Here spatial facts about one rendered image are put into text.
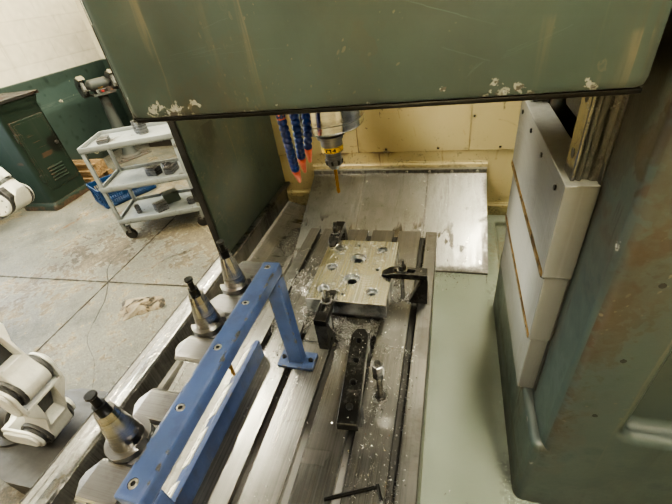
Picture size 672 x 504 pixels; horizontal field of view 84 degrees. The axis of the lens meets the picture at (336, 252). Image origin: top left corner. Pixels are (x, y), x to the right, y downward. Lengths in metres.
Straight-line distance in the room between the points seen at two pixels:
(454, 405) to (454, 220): 0.87
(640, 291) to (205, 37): 0.65
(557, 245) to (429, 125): 1.29
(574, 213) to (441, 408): 0.77
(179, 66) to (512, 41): 0.40
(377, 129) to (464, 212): 0.58
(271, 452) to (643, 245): 0.76
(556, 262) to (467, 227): 1.10
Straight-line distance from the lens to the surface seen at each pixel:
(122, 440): 0.62
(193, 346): 0.72
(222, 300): 0.78
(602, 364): 0.74
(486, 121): 1.90
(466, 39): 0.47
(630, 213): 0.57
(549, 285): 0.76
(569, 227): 0.68
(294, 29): 0.50
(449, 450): 1.20
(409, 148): 1.94
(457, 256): 1.71
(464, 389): 1.30
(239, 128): 1.79
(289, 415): 0.95
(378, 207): 1.87
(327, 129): 0.79
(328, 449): 0.90
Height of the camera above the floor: 1.70
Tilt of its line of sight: 36 degrees down
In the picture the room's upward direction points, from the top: 9 degrees counter-clockwise
